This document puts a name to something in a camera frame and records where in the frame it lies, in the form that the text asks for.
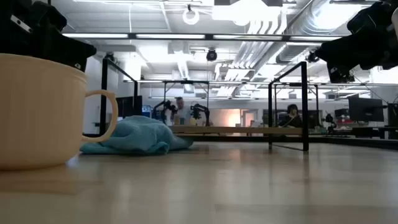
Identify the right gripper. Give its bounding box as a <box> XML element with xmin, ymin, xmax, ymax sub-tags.
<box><xmin>315</xmin><ymin>0</ymin><xmax>398</xmax><ymax>83</ymax></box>

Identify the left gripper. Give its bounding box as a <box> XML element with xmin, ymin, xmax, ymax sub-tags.
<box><xmin>0</xmin><ymin>0</ymin><xmax>97</xmax><ymax>72</ymax></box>

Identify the cream mug with handle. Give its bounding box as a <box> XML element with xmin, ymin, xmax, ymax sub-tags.
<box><xmin>0</xmin><ymin>53</ymin><xmax>119</xmax><ymax>171</ymax></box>

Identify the black-framed wooden shelf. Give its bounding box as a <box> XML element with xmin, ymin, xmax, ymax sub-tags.
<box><xmin>99</xmin><ymin>57</ymin><xmax>310</xmax><ymax>152</ymax></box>

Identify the large black monitor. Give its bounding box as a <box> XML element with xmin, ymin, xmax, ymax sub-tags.
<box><xmin>348</xmin><ymin>97</ymin><xmax>385</xmax><ymax>123</ymax></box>

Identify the dark monitor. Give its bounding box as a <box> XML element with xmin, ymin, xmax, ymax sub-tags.
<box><xmin>115</xmin><ymin>95</ymin><xmax>143</xmax><ymax>118</ymax></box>

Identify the person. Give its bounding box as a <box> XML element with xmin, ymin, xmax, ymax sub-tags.
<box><xmin>170</xmin><ymin>96</ymin><xmax>193</xmax><ymax>127</ymax></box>
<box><xmin>278</xmin><ymin>104</ymin><xmax>303</xmax><ymax>128</ymax></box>

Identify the teal microfibre cloth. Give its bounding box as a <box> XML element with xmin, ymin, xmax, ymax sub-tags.
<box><xmin>80</xmin><ymin>115</ymin><xmax>194</xmax><ymax>156</ymax></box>

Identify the silver ceiling duct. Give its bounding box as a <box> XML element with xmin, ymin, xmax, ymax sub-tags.
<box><xmin>276</xmin><ymin>0</ymin><xmax>352</xmax><ymax>63</ymax></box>

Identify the black background rig frame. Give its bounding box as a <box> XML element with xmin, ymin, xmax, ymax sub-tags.
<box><xmin>273</xmin><ymin>82</ymin><xmax>320</xmax><ymax>128</ymax></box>
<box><xmin>124</xmin><ymin>79</ymin><xmax>210</xmax><ymax>127</ymax></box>

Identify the white ring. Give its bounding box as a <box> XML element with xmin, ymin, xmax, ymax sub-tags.
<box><xmin>182</xmin><ymin>7</ymin><xmax>200</xmax><ymax>26</ymax></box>

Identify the black aluminium rig frame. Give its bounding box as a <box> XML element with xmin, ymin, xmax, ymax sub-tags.
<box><xmin>62</xmin><ymin>32</ymin><xmax>343</xmax><ymax>44</ymax></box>

